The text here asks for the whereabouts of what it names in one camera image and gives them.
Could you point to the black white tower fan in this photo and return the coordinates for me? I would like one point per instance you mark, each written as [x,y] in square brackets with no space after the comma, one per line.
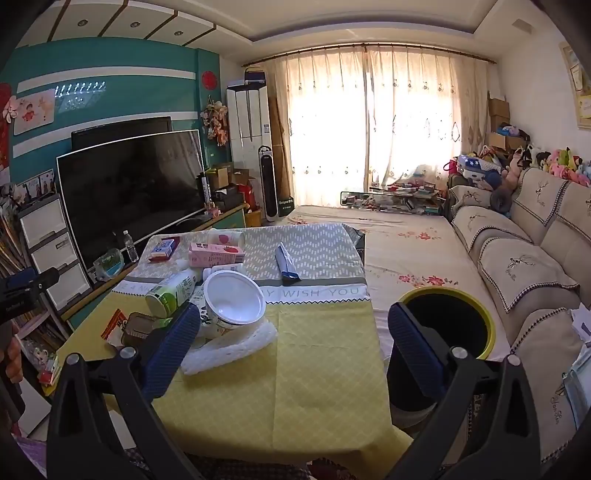
[268,184]

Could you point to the white cup with strawberry print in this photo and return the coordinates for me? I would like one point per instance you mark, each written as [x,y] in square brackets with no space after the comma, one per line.
[226,237]

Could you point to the hanging artificial flowers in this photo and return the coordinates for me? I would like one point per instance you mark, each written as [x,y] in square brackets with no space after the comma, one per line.
[216,122]

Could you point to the white foam net sleeve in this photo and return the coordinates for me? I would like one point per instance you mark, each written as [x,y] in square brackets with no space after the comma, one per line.
[231,353]

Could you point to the tall black box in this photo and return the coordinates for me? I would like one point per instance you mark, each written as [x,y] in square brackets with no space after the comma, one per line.
[204,191]

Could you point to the pink wall poster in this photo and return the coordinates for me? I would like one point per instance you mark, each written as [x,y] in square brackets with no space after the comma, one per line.
[34,110]

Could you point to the papers on sofa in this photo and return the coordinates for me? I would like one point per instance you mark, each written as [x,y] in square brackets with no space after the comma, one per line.
[579,378]

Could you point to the pink milk carton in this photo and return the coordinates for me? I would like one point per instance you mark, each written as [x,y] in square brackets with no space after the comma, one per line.
[212,254]

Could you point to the framed wall picture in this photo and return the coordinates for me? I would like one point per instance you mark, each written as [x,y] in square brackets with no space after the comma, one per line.
[577,83]

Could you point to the white standing air conditioner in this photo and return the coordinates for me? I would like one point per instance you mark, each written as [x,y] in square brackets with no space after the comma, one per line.
[247,134]

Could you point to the red flat packet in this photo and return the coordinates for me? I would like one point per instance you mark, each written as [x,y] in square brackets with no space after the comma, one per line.
[154,259]

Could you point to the pile of colourful packets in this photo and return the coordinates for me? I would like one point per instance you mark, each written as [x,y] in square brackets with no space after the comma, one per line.
[48,374]

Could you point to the blue white small box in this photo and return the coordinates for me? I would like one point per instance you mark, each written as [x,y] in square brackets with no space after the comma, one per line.
[165,248]

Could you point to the white paper bowl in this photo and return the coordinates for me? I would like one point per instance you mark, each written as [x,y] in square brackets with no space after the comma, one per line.
[233,300]

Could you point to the yellow grey patterned tablecloth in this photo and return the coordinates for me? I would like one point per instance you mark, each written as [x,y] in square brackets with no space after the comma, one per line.
[323,369]

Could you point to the red snack wrapper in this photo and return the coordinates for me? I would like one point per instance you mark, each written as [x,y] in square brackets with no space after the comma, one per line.
[113,327]

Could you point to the large curved television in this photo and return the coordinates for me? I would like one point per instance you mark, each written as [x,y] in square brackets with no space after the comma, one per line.
[129,194]

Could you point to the red wall hanging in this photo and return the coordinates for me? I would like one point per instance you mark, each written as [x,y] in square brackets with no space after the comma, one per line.
[4,124]

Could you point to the brown curtain rod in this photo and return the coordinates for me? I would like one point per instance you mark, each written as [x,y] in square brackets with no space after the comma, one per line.
[369,45]

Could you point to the clear water bottle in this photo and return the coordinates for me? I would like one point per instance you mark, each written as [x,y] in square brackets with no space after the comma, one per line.
[130,251]

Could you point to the yellow basket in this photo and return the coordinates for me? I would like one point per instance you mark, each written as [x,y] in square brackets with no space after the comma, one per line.
[253,217]

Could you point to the blue star print cushion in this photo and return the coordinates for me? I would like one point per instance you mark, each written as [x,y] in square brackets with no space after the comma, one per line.
[475,168]

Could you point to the dark box with white lid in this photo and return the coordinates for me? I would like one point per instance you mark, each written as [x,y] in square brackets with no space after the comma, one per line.
[254,76]

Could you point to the open cardboard boxes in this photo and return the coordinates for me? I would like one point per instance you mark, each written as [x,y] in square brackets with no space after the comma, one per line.
[224,175]

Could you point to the white plastic drawer unit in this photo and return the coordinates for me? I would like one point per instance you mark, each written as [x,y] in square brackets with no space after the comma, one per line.
[46,221]

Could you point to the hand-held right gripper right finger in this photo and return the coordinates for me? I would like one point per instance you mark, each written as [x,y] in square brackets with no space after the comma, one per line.
[415,350]

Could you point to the red box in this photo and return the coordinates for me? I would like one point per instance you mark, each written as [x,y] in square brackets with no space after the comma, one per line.
[248,194]

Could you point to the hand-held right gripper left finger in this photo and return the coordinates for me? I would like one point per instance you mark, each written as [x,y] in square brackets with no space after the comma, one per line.
[171,355]

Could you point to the green white drink bottle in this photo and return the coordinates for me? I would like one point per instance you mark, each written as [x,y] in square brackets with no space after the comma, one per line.
[173,288]

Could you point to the black bin with yellow rim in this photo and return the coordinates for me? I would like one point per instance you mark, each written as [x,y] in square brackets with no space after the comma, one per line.
[443,314]

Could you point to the person's left hand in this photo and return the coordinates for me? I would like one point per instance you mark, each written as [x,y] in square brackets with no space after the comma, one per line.
[10,360]

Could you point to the sheer embroidered curtain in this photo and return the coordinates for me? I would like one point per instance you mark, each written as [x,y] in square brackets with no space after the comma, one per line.
[323,129]
[415,124]

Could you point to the black flat television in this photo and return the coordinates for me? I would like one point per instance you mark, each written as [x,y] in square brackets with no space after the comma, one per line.
[120,131]

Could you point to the standing photo frames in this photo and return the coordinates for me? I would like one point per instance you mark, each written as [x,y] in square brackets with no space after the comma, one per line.
[39,182]

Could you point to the stack of cardboard boxes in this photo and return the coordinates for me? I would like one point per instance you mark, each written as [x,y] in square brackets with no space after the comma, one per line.
[501,120]

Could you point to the cluttered glass coffee table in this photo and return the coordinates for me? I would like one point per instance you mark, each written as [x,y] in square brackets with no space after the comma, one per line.
[392,198]

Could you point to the red round wall ornament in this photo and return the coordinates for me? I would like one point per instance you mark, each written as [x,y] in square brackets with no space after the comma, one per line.
[209,78]

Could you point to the wall air vent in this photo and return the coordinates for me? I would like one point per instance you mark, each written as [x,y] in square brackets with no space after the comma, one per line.
[522,25]

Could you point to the pile of plush toys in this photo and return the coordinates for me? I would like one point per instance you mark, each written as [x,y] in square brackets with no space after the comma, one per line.
[563,164]

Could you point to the green box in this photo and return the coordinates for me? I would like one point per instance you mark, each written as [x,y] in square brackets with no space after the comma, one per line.
[285,206]

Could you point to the beige sofa with embroidered covers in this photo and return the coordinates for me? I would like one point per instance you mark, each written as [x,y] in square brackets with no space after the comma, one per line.
[508,267]

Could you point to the blue grey squeezed tube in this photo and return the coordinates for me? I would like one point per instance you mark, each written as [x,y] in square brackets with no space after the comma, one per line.
[285,263]

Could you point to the small pink toy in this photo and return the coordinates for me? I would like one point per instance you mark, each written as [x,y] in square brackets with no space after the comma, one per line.
[214,212]

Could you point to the white pill bottle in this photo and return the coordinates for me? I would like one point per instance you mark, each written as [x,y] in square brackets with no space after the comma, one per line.
[228,268]

